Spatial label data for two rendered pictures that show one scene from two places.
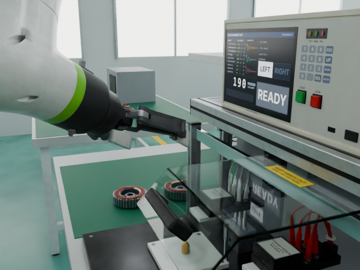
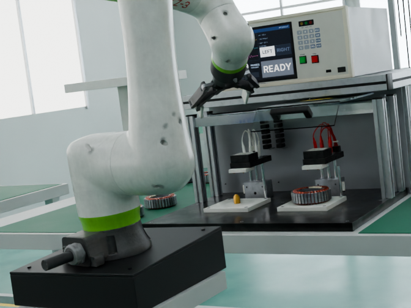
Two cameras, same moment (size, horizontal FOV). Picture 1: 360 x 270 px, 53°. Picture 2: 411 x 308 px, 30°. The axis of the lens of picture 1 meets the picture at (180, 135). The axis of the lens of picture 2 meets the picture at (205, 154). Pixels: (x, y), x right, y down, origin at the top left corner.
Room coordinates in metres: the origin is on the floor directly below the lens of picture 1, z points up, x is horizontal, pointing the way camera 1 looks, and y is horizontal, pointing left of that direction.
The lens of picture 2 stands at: (-1.00, 1.41, 1.17)
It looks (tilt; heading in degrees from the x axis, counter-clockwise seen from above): 6 degrees down; 323
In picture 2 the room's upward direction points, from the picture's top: 7 degrees counter-clockwise
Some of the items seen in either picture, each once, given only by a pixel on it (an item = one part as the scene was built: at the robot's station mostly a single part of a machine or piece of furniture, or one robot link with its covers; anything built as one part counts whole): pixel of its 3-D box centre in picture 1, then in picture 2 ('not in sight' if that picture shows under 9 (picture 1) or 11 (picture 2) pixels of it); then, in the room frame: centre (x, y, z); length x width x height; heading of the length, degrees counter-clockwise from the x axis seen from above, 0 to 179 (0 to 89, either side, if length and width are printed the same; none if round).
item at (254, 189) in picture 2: (239, 234); (258, 189); (0.82, -0.15, 0.80); 0.08 x 0.05 x 0.06; 21
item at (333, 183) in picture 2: not in sight; (330, 186); (0.60, -0.24, 0.80); 0.08 x 0.05 x 0.06; 21
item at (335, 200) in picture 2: not in sight; (312, 203); (0.54, -0.10, 0.78); 0.15 x 0.15 x 0.01; 21
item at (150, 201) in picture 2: not in sight; (160, 200); (1.16, 0.00, 0.77); 0.11 x 0.11 x 0.04
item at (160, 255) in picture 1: (186, 254); (237, 205); (0.77, -0.02, 0.78); 0.15 x 0.15 x 0.01; 21
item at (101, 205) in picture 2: not in sight; (107, 178); (0.37, 0.63, 0.98); 0.16 x 0.13 x 0.19; 15
